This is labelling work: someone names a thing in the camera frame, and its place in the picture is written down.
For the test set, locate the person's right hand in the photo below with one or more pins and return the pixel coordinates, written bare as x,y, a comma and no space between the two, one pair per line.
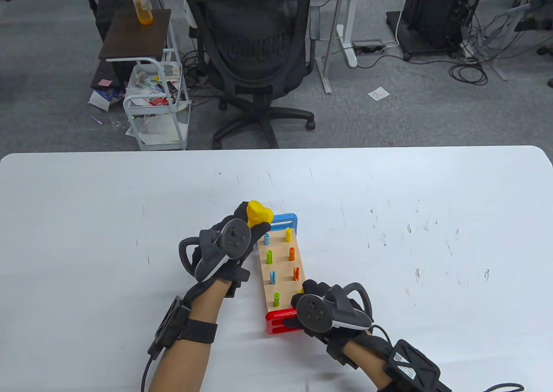
313,287

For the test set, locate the red packet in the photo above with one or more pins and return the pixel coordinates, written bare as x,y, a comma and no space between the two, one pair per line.
157,101

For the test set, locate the white power strip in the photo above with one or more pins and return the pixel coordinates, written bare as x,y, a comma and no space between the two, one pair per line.
468,50

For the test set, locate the white rolling cart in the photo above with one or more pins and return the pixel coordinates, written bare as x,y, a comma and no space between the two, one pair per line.
142,59

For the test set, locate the person's left forearm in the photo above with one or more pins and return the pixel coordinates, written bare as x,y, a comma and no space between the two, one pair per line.
181,366

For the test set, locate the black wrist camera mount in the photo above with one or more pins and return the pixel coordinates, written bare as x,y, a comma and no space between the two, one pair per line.
410,366
170,323

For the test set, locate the person's left hand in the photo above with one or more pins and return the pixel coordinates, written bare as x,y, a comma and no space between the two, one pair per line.
258,232

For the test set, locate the white paper note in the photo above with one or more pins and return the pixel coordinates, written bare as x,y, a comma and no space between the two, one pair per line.
379,94

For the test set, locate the white desk leg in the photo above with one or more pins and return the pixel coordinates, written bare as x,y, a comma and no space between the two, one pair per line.
348,46

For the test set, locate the person's right forearm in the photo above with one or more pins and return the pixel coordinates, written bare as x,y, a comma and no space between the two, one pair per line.
367,359

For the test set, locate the grey metal frame bar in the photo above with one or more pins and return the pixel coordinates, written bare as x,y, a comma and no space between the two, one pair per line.
325,74

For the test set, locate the orange drink bottle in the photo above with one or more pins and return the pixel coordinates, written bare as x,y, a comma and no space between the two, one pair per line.
142,7

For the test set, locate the black hand controller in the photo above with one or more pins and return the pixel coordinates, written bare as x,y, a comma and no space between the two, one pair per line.
233,238
313,312

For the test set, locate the brown side table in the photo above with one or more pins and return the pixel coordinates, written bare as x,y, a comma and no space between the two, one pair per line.
134,37

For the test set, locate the blue white box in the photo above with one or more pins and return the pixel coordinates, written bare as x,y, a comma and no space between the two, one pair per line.
101,100

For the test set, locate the black mesh office chair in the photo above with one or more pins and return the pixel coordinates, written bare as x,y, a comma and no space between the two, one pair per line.
255,42

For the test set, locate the wooden rainbow hammer bench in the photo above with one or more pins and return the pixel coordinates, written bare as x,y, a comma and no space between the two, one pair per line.
283,275

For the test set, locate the yellow toy hammer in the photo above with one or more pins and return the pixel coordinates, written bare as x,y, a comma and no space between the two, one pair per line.
257,212

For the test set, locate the purple pen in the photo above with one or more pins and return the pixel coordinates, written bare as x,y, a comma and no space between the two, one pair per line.
96,119

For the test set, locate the grey power strip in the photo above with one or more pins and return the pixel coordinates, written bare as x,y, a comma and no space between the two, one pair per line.
367,46

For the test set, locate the black equipment cabinet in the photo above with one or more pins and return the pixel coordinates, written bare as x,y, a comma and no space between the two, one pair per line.
432,11

